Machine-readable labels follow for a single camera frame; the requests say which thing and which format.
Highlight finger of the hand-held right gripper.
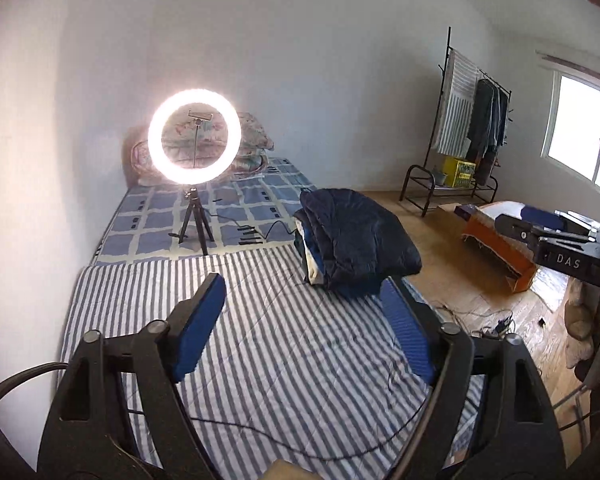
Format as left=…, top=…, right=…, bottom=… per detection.
left=495, top=213, right=598, bottom=249
left=522, top=206, right=600, bottom=231

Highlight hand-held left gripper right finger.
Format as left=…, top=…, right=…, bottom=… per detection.
left=380, top=277, right=566, bottom=480

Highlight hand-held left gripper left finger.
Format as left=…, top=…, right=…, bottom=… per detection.
left=37, top=272, right=227, bottom=480

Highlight navy puffer jacket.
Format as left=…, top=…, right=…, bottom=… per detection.
left=294, top=188, right=423, bottom=291

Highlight black clothes rack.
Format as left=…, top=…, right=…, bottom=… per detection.
left=400, top=26, right=513, bottom=218

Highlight white checked cloth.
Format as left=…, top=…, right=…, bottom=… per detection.
left=472, top=201, right=531, bottom=246

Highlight orange low table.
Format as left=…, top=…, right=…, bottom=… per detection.
left=462, top=210, right=538, bottom=293

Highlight beige patterned cloth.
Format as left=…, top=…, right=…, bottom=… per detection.
left=565, top=280, right=596, bottom=368

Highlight dark hanging trousers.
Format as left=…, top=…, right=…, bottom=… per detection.
left=475, top=145, right=499, bottom=186

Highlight flat cardboard box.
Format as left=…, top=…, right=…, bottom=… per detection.
left=437, top=202, right=473, bottom=226

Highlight yellow box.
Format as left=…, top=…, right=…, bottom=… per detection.
left=441, top=156, right=477, bottom=188

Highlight blue white striped blanket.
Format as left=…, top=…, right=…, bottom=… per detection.
left=60, top=245, right=486, bottom=480

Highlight window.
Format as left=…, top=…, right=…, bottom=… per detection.
left=540, top=72, right=600, bottom=196

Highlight white power strip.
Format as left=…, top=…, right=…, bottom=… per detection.
left=482, top=317, right=516, bottom=336

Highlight blue denim hanging jacket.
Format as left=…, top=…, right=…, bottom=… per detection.
left=491, top=89, right=510, bottom=148

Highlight dark grey hanging sweater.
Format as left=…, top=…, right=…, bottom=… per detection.
left=466, top=79, right=496, bottom=158

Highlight white folded garment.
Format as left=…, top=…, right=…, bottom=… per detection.
left=305, top=247, right=326, bottom=286

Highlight black tripod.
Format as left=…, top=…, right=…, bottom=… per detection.
left=169, top=107, right=216, bottom=256

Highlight white grey striped towel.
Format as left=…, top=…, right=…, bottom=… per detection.
left=437, top=50, right=479, bottom=157

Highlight blue checkered bed sheet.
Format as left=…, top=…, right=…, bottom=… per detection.
left=95, top=156, right=316, bottom=263

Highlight black ring light cable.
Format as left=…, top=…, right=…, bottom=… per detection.
left=212, top=199, right=303, bottom=246

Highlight grey metal tube frame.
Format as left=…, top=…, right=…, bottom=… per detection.
left=552, top=382, right=598, bottom=441

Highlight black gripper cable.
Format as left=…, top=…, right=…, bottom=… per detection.
left=0, top=362, right=68, bottom=411

